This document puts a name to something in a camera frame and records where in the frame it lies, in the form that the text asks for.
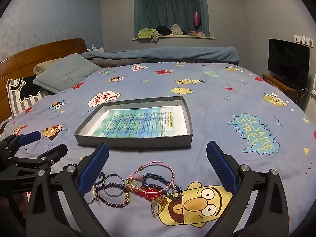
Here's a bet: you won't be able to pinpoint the window sill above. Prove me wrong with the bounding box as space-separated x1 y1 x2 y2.
131 35 215 40

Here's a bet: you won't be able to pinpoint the teal curtain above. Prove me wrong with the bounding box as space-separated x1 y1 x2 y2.
133 0 210 37

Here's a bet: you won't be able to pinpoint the tan pillow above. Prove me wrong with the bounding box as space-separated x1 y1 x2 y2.
33 59 62 76

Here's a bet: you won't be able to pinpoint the black cloth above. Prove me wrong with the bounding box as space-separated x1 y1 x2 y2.
154 25 173 35

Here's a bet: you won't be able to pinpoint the blue duvet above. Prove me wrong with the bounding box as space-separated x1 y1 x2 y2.
80 46 240 68

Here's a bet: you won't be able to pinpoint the blue bead bracelet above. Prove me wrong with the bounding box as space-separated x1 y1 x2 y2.
142 173 184 201

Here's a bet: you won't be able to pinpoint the black television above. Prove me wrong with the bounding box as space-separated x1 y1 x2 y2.
268 39 310 87

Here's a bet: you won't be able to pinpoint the gold chain bracelet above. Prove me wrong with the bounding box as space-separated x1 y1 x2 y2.
150 195 171 219

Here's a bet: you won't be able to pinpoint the silver ring hoop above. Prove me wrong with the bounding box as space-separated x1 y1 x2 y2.
102 174 125 198

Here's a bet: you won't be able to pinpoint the white cable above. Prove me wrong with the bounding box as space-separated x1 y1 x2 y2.
296 84 309 102

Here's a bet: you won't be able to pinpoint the dark purple bead bracelet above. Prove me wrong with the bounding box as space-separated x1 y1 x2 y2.
95 183 131 209

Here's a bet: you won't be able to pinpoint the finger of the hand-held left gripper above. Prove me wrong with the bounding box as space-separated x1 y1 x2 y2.
13 144 68 176
0 130 42 163

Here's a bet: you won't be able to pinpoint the pearl hair clip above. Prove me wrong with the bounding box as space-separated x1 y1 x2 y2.
91 184 100 204

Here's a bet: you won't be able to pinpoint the pink cord bracelet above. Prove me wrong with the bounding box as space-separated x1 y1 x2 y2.
127 162 176 193

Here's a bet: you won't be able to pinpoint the blue-grey pillow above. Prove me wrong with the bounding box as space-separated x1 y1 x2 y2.
33 54 102 92

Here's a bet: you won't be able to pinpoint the green cloth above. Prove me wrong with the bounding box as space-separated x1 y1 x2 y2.
138 28 161 39

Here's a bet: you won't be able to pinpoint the red bead bracelet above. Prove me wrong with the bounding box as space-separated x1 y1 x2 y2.
134 188 163 200

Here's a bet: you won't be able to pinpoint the black bead bracelet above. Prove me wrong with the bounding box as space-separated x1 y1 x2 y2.
62 163 79 174

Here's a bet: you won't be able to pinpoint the white wall sockets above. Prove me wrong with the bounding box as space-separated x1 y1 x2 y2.
294 35 314 47

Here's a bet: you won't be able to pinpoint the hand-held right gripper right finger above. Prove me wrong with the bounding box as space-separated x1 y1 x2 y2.
206 141 289 237

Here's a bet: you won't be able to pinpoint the printed paper sheet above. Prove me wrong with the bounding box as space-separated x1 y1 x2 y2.
86 105 187 137

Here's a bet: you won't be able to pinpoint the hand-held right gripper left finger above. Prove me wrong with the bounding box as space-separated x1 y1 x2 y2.
26 143 110 237

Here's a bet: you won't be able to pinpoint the pink balloon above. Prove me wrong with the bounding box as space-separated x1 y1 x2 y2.
193 11 201 32

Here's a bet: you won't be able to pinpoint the striped pillow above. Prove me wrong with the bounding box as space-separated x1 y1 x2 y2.
6 76 53 118

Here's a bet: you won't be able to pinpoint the wooden headboard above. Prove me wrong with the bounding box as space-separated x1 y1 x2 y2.
0 38 88 124

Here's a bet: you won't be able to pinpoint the grey cardboard box tray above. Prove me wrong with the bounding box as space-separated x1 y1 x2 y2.
74 96 193 150

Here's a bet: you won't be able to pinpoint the wooden television stand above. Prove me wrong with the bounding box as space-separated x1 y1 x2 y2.
262 73 308 102

